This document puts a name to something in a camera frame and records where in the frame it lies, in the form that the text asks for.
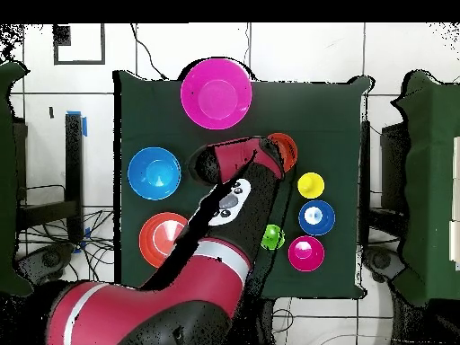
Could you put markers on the small crimson bowl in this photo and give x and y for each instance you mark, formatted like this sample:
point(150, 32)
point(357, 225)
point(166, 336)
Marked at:
point(306, 253)

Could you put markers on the small orange bowl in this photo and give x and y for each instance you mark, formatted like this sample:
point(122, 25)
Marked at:
point(290, 151)

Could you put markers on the black caster base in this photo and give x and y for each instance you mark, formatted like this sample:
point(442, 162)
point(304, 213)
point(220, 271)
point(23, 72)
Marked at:
point(50, 258)
point(381, 260)

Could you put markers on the yellow cup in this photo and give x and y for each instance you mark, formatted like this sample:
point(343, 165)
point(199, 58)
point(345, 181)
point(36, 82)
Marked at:
point(311, 185)

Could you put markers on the green cup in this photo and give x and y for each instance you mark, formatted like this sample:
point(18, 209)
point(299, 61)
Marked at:
point(273, 239)

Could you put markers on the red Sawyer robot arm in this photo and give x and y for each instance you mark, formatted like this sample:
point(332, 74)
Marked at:
point(161, 309)

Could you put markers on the blue tape strip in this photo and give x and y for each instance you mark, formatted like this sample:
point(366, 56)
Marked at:
point(84, 127)

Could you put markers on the green cloth covered table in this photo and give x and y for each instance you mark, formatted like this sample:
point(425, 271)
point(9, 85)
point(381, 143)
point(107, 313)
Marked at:
point(431, 179)
point(10, 179)

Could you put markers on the dark green tablecloth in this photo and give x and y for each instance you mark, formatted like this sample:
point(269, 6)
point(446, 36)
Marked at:
point(323, 107)

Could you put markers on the large orange bowl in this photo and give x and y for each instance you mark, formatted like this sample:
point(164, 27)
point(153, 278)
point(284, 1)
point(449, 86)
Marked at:
point(154, 240)

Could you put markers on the large pink bowl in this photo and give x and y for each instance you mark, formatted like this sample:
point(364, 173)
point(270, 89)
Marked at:
point(215, 93)

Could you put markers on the light blue bowl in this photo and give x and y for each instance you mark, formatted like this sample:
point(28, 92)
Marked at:
point(154, 173)

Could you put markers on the small dark blue bowl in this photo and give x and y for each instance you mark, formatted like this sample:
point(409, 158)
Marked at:
point(305, 226)

